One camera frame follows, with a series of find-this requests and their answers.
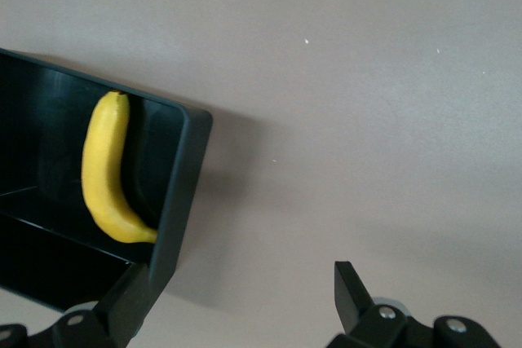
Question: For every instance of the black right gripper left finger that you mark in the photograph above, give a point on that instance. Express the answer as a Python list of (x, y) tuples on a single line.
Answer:
[(122, 307)]

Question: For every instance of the yellow banana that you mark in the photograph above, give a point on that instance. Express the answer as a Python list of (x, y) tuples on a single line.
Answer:
[(102, 160)]

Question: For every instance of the black plastic box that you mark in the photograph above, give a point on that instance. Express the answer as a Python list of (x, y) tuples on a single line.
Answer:
[(181, 185)]

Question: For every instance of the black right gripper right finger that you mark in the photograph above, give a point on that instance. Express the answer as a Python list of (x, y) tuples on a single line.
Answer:
[(355, 307)]

